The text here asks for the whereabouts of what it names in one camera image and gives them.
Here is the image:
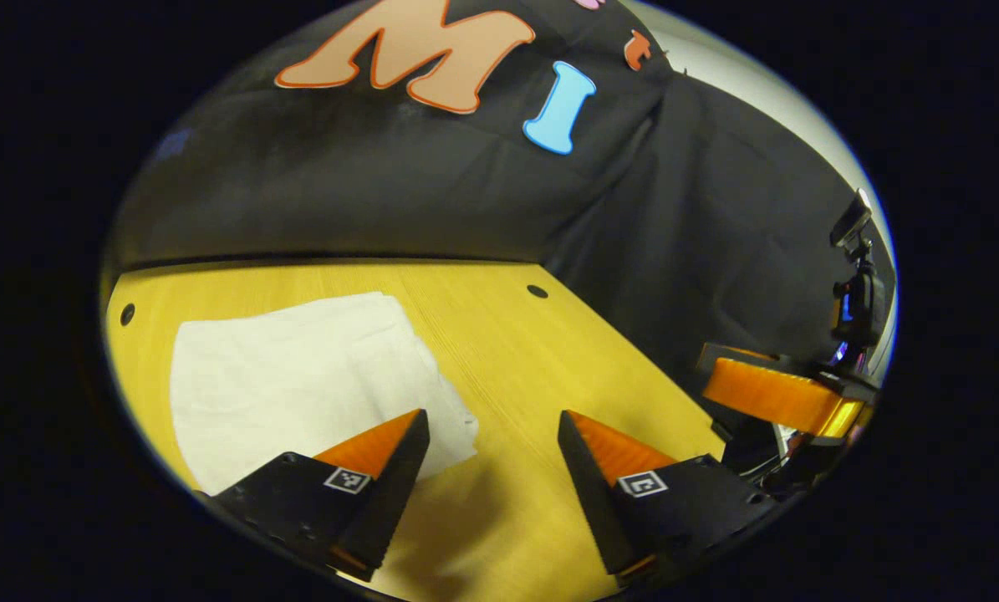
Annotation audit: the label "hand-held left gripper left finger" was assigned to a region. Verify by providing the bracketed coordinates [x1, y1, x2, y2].
[202, 408, 431, 584]

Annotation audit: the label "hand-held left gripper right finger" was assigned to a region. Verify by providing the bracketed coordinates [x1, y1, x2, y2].
[558, 410, 780, 586]

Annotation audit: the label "white jeans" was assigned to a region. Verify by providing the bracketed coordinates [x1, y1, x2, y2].
[169, 291, 481, 496]

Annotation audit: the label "black backdrop cloth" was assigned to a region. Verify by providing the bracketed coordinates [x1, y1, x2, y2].
[102, 0, 893, 402]

